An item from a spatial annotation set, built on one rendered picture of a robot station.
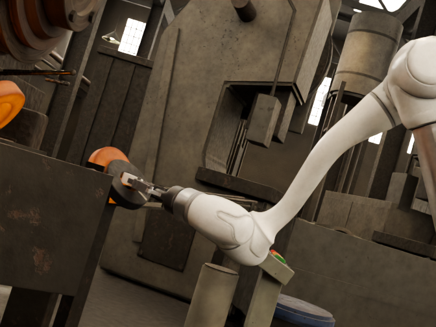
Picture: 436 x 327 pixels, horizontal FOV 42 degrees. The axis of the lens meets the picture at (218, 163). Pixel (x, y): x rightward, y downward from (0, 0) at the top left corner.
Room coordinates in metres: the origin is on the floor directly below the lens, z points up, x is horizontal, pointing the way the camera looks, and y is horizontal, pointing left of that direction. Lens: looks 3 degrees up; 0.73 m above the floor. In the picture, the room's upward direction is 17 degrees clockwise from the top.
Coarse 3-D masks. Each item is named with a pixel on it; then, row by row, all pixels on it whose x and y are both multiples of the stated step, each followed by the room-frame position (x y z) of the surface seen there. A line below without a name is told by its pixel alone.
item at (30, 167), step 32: (0, 160) 0.57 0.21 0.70; (32, 160) 0.58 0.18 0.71; (0, 192) 0.57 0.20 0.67; (32, 192) 0.59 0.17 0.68; (64, 192) 0.61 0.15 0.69; (96, 192) 0.63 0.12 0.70; (0, 224) 0.58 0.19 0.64; (32, 224) 0.60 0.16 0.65; (64, 224) 0.61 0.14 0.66; (96, 224) 0.63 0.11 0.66; (0, 256) 0.58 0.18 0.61; (32, 256) 0.60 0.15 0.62; (64, 256) 0.62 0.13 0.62; (32, 288) 0.61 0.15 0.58; (64, 288) 0.63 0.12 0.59
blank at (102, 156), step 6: (102, 150) 1.64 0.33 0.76; (108, 150) 1.66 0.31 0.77; (114, 150) 1.68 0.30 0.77; (90, 156) 1.64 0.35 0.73; (96, 156) 1.62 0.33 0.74; (102, 156) 1.64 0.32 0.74; (108, 156) 1.66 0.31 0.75; (114, 156) 1.68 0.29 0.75; (120, 156) 1.69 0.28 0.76; (126, 156) 1.72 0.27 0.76; (96, 162) 1.61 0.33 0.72; (102, 162) 1.63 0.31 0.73; (108, 162) 1.65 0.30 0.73
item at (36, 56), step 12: (0, 0) 1.03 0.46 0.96; (0, 12) 1.05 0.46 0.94; (0, 24) 1.06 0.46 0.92; (0, 36) 1.09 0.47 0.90; (12, 36) 1.13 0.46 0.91; (0, 48) 1.17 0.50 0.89; (12, 48) 1.14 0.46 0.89; (24, 48) 1.20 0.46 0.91; (24, 60) 1.21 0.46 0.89; (36, 60) 1.28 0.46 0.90
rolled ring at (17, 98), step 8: (8, 80) 1.10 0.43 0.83; (0, 88) 1.06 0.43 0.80; (8, 88) 1.08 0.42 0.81; (16, 88) 1.10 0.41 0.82; (0, 96) 1.05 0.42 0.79; (8, 96) 1.08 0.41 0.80; (16, 96) 1.10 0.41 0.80; (24, 96) 1.13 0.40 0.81; (0, 104) 1.16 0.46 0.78; (8, 104) 1.14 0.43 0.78; (16, 104) 1.14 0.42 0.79; (0, 112) 1.17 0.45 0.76; (8, 112) 1.16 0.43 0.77; (16, 112) 1.18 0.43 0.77; (0, 120) 1.17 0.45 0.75; (8, 120) 1.19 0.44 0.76; (0, 128) 1.20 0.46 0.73
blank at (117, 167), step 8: (112, 160) 1.62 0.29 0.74; (120, 160) 1.65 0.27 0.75; (112, 168) 1.60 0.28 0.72; (120, 168) 1.62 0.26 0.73; (128, 168) 1.65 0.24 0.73; (136, 168) 1.68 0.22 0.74; (120, 176) 1.65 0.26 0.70; (136, 176) 1.66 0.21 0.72; (112, 184) 1.56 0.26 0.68; (120, 184) 1.58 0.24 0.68; (112, 192) 1.56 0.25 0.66; (120, 192) 1.56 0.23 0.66; (128, 192) 1.59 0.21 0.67; (136, 192) 1.62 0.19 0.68; (120, 200) 1.57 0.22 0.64; (128, 200) 1.57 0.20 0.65; (136, 200) 1.60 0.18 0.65; (144, 200) 1.62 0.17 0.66; (128, 208) 1.59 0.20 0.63; (136, 208) 1.61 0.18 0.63
